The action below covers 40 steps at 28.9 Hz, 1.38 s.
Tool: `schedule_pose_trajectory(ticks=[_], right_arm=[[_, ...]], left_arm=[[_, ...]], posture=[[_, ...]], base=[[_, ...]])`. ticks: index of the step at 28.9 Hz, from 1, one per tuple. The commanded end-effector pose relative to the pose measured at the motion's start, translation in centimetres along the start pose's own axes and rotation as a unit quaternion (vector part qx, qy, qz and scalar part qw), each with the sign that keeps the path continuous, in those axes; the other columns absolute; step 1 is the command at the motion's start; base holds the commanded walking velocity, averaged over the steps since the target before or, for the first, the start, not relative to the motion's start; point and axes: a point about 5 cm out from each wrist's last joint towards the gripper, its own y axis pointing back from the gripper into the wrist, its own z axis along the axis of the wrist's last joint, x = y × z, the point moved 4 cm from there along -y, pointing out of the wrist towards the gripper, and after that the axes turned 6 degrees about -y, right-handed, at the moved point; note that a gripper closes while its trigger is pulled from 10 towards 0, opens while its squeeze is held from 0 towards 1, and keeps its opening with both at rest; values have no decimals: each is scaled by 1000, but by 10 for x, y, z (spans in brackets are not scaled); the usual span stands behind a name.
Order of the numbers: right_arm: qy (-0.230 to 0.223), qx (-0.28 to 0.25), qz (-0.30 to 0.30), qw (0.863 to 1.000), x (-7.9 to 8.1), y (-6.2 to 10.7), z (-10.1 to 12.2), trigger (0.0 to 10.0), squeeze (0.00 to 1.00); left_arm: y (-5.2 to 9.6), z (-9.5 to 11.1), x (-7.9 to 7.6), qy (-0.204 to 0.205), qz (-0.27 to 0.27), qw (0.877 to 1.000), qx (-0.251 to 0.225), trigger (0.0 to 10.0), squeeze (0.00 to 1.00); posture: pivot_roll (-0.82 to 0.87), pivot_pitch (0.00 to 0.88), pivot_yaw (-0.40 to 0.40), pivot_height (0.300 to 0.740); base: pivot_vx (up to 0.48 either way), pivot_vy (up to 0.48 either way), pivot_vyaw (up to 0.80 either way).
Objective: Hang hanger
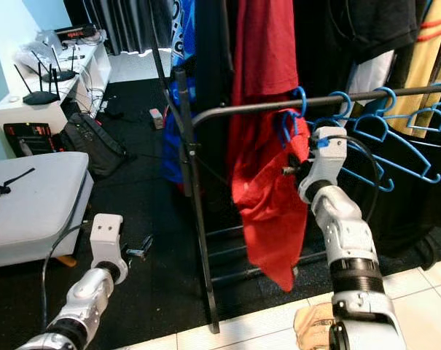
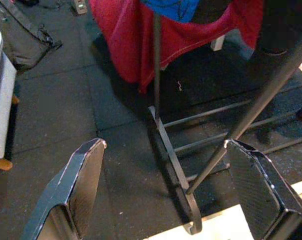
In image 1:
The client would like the red shirt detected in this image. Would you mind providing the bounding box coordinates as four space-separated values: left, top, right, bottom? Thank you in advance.
229 0 301 139
231 109 310 292

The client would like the black metal clothes rack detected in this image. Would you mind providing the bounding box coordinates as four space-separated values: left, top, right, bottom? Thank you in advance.
149 47 441 336

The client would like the grey cushioned bench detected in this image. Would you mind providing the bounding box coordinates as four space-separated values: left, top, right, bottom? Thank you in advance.
0 151 91 271

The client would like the black backpack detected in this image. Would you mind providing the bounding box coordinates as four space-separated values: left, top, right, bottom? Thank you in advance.
58 111 128 179

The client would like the white garment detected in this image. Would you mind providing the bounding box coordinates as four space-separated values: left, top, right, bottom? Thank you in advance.
344 51 396 96

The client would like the black long garment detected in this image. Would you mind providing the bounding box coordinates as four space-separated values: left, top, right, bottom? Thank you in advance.
297 0 332 96

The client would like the small grey floor device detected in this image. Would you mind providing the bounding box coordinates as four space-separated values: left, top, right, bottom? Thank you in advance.
149 108 166 131

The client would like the dark navy garment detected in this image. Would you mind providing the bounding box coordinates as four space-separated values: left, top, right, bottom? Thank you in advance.
192 0 239 168

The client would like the black red device box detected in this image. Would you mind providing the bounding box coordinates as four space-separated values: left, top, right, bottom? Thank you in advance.
3 122 57 158

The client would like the black short garment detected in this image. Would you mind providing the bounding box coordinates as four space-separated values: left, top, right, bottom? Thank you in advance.
326 0 421 65

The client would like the yellow striped garment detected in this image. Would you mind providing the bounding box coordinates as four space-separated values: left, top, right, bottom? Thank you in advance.
388 0 441 136

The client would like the white shelf unit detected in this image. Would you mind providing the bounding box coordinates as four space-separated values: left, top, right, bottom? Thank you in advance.
0 40 113 158

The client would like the black antenna router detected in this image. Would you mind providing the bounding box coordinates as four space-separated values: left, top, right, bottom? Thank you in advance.
31 44 81 82
15 62 64 106

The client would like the blue printed jersey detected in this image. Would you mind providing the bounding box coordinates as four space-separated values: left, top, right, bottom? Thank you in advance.
160 0 198 184

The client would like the white plastic bag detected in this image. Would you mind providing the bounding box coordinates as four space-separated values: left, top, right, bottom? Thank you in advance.
16 40 64 74

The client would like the black router red display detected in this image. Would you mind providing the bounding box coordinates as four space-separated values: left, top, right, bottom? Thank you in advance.
54 24 101 43

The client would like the dark curtain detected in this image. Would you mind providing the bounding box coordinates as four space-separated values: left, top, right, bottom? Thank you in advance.
63 0 177 58

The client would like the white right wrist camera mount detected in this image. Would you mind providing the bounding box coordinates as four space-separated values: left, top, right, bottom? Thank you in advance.
297 126 348 205

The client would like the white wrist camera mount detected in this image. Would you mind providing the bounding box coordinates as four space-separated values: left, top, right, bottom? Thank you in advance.
297 126 348 205
89 213 130 276

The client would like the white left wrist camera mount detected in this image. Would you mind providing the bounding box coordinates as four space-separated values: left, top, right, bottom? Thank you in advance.
89 213 130 276

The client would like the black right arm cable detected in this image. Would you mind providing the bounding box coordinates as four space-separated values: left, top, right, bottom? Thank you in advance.
315 133 383 223

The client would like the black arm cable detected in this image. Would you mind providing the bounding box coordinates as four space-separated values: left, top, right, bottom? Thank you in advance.
39 220 93 333
315 133 383 223

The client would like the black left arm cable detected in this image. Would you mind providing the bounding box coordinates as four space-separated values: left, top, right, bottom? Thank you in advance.
39 220 93 333

